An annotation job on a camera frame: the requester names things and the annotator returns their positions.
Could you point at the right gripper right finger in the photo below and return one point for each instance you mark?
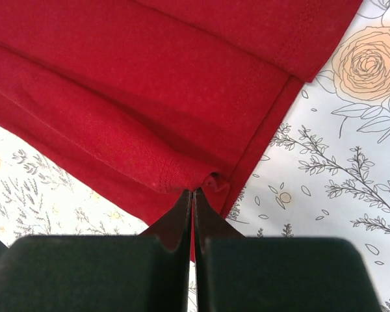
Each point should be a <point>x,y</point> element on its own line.
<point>238,273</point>

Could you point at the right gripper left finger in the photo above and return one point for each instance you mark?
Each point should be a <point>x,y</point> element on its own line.
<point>145,272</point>

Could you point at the red t shirt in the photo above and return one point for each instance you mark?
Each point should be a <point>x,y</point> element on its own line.
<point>141,100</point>

